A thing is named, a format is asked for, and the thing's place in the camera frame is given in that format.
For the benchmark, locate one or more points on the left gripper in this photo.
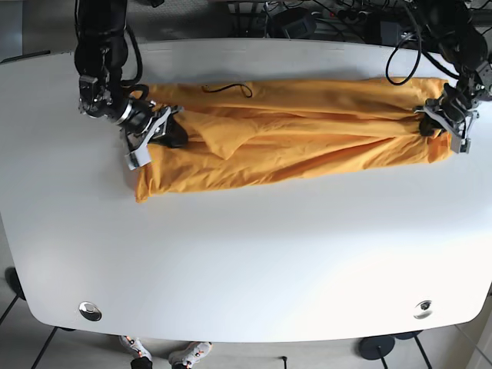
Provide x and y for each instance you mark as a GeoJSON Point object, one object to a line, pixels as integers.
{"type": "Point", "coordinates": [445, 115]}

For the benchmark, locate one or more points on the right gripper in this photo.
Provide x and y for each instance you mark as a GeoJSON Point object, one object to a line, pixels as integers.
{"type": "Point", "coordinates": [145, 126]}

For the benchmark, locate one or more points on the orange T-shirt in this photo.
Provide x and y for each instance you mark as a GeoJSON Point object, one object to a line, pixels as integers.
{"type": "Point", "coordinates": [271, 131]}

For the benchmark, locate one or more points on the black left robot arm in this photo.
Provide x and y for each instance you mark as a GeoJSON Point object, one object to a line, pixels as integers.
{"type": "Point", "coordinates": [448, 39]}

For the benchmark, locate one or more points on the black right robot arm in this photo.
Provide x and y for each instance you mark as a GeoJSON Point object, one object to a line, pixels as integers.
{"type": "Point", "coordinates": [110, 68]}

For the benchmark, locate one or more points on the black power adapter box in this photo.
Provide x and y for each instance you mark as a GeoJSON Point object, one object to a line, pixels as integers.
{"type": "Point", "coordinates": [293, 23]}

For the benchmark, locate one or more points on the right silver table grommet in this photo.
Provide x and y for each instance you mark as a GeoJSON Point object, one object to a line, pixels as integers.
{"type": "Point", "coordinates": [423, 310]}

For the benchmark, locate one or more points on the silver table grommet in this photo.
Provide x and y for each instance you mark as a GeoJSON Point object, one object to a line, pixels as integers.
{"type": "Point", "coordinates": [423, 310]}
{"type": "Point", "coordinates": [89, 311]}

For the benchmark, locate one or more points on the left silver table grommet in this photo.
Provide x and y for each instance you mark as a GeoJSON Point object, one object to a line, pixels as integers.
{"type": "Point", "coordinates": [89, 311]}

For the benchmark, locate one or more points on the white orange sneaker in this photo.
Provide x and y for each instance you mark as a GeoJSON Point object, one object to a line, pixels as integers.
{"type": "Point", "coordinates": [134, 346]}

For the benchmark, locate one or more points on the black round stand base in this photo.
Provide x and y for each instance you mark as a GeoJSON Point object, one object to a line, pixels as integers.
{"type": "Point", "coordinates": [375, 348]}

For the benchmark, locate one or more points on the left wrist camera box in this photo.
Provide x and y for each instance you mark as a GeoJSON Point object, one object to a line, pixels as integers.
{"type": "Point", "coordinates": [460, 145]}

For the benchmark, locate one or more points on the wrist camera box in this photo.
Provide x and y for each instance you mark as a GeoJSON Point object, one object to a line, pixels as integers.
{"type": "Point", "coordinates": [137, 158]}
{"type": "Point", "coordinates": [460, 145]}

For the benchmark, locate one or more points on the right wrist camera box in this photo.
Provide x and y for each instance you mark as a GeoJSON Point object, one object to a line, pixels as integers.
{"type": "Point", "coordinates": [137, 158]}

